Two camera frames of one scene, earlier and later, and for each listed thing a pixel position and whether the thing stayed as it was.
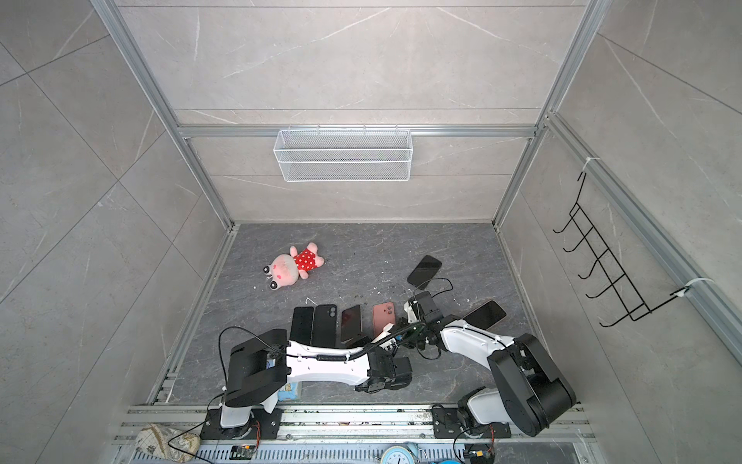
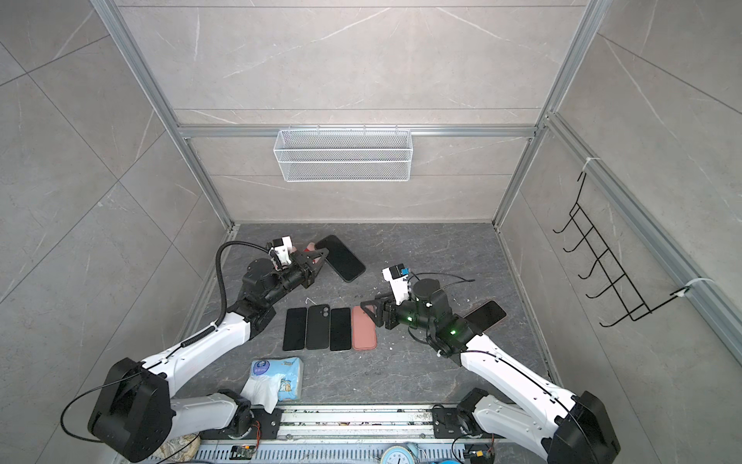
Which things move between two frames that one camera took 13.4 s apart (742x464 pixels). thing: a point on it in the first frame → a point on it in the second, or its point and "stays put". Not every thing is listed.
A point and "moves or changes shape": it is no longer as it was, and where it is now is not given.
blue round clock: x=397 y=454 stays put
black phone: x=302 y=324 moves or changes shape
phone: x=487 y=315 stays put
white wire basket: x=344 y=155 stays put
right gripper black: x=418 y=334 → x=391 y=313
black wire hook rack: x=636 y=307 stays put
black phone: x=424 y=271 → x=340 y=258
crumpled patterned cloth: x=154 y=441 stays put
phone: x=351 y=323 moves or changes shape
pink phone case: x=383 y=315 moves or changes shape
